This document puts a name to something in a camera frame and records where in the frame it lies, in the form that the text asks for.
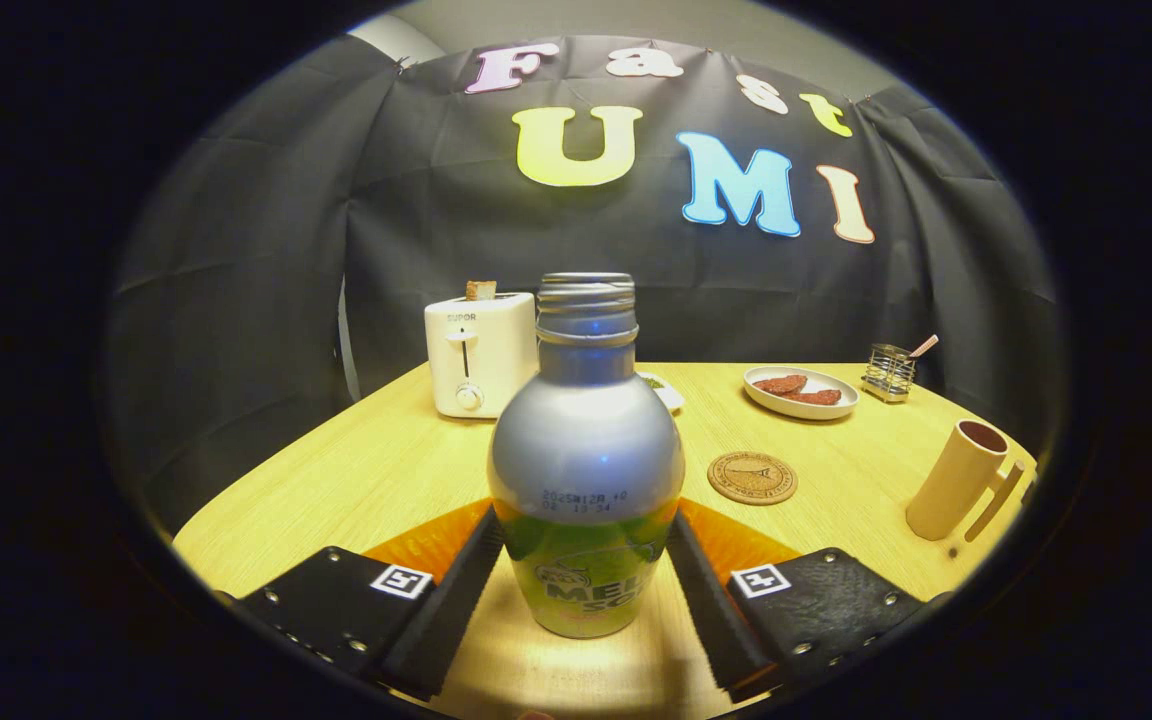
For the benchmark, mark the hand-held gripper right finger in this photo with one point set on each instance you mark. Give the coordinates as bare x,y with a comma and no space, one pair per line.
711,610

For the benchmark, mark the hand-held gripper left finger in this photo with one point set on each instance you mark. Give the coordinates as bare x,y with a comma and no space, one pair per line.
446,620

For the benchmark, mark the round cork coaster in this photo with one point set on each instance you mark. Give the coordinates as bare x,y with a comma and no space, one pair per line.
752,478

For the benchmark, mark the silver and green juice bottle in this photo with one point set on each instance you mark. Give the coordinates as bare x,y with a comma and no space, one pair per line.
586,450

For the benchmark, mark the wooden table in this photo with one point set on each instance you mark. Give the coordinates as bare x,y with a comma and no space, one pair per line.
386,470

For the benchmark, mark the white divided tray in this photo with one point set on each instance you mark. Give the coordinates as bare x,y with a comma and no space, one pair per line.
671,398

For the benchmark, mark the white oval plate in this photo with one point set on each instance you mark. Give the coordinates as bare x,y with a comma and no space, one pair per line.
801,410

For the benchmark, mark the reddish brown meat slice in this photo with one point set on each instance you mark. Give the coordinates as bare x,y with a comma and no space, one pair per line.
781,384
816,397

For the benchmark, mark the white toaster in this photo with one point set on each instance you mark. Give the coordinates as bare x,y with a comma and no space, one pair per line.
481,350

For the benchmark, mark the black backdrop cloth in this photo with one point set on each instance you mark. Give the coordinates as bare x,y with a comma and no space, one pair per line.
736,290

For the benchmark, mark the toast slice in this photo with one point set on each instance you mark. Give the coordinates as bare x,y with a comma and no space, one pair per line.
481,290

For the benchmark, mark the striped straw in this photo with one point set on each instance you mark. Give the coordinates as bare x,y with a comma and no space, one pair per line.
924,346

